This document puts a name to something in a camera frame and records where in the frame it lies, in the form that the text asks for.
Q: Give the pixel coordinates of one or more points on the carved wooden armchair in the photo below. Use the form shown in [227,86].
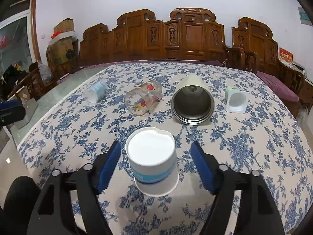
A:
[257,50]

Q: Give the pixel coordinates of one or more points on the cream steel-lined tumbler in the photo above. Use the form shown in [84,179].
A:
[192,102]

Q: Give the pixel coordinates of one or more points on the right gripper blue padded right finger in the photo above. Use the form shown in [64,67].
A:
[222,182]

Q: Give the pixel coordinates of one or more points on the small blue-label plastic cup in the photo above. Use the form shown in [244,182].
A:
[96,92]

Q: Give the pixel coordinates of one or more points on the clear glass flower-printed mug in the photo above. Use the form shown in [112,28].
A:
[142,99]

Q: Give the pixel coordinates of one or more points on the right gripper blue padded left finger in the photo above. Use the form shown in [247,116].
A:
[89,182]

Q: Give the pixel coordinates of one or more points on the stacked cardboard boxes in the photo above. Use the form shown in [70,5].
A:
[60,49]

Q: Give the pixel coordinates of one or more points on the green white yogurt cup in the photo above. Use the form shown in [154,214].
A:
[236,100]

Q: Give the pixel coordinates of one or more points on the clear plastic bag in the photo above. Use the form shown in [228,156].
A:
[45,72]

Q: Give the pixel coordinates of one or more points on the purple seat cushion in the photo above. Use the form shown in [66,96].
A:
[279,88]

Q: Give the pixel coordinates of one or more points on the carved wooden sofa bench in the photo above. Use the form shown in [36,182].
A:
[190,34]

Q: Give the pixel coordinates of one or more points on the red gold sign plaque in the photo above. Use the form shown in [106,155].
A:
[286,55]

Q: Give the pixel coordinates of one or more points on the blue floral tablecloth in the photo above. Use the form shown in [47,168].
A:
[266,138]

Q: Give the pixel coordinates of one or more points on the white blue paper cup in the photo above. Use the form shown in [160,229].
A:
[152,156]

